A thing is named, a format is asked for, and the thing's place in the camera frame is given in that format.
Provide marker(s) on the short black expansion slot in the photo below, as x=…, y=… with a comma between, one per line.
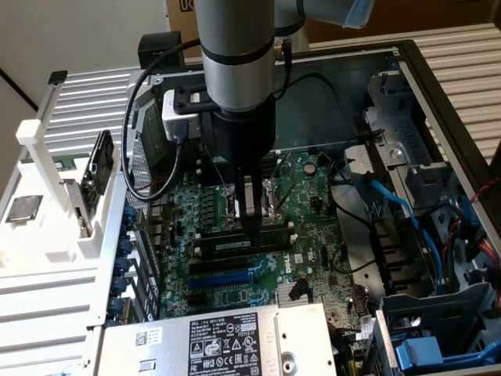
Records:
x=196, y=301

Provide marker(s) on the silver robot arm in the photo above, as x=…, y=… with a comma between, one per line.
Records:
x=235, y=39

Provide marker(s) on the small aluminium heatsink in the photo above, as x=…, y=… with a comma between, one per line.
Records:
x=283, y=291

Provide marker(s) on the metal locking lever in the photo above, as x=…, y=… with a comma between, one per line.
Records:
x=286, y=197
x=219, y=178

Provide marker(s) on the CPU socket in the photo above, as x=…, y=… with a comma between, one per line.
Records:
x=270, y=203

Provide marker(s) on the green motherboard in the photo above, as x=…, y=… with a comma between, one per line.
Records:
x=313, y=235

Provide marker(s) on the graphics card with black cooler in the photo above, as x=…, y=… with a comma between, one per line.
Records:
x=102, y=164

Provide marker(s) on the open PC case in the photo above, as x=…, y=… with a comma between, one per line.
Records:
x=321, y=113

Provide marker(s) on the coin cell battery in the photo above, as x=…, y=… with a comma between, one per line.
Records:
x=311, y=168

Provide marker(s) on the black table end cap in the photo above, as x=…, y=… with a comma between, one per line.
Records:
x=58, y=77

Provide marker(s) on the silver CPU chip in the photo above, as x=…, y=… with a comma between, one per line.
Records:
x=25, y=207

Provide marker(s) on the long black expansion slot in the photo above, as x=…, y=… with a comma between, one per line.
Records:
x=219, y=267

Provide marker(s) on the silver power supply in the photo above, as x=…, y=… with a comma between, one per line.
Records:
x=176, y=352

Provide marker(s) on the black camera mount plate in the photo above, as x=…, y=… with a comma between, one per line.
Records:
x=192, y=98

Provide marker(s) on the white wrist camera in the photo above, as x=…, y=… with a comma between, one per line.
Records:
x=176, y=125

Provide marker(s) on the grey metal disk bay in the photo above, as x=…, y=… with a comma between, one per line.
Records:
x=395, y=152

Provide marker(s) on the black box device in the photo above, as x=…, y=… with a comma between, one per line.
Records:
x=156, y=45

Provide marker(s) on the blue card retainer clip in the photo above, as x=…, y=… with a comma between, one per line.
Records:
x=122, y=266
x=130, y=216
x=119, y=288
x=116, y=308
x=125, y=243

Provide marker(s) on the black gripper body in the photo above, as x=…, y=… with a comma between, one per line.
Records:
x=242, y=133

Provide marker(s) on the grey plastic drive bay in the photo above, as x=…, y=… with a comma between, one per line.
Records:
x=450, y=313

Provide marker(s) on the white parts rack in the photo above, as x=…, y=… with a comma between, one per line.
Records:
x=39, y=235

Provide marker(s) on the printed brown cardboard box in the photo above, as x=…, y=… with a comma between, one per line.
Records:
x=182, y=13

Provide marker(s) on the plain brown cardboard box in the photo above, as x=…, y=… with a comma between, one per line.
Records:
x=430, y=15

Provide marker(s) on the blue expansion slot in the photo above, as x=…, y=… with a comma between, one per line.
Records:
x=219, y=281

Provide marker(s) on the blue plastic latch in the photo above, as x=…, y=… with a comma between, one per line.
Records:
x=419, y=350

